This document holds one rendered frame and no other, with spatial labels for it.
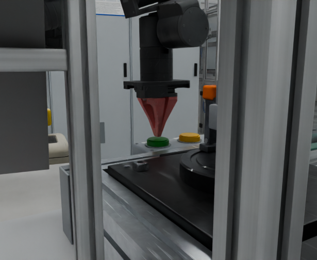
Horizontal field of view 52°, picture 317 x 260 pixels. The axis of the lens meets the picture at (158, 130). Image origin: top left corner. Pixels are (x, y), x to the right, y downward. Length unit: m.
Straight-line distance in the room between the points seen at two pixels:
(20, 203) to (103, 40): 2.79
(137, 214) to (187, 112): 3.36
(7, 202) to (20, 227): 0.11
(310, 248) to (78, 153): 0.18
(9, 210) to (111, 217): 0.33
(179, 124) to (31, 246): 3.23
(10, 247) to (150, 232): 0.25
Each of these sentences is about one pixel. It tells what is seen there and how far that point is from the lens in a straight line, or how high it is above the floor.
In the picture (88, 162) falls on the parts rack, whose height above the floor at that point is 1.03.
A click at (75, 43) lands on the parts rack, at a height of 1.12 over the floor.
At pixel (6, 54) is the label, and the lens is 0.23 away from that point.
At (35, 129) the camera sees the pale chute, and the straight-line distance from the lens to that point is 0.32.
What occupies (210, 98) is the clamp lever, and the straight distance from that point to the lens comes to 0.41.
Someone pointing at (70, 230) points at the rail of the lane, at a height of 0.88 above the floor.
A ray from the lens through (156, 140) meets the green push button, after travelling 0.57.
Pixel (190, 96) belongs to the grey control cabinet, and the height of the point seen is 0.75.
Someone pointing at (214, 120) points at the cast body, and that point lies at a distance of 0.39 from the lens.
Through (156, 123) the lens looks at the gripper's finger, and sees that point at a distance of 0.57.
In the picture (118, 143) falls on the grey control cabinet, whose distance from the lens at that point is 3.44.
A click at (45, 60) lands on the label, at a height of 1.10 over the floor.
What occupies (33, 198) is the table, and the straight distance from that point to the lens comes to 0.66.
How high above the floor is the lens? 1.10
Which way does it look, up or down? 11 degrees down
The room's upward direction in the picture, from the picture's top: straight up
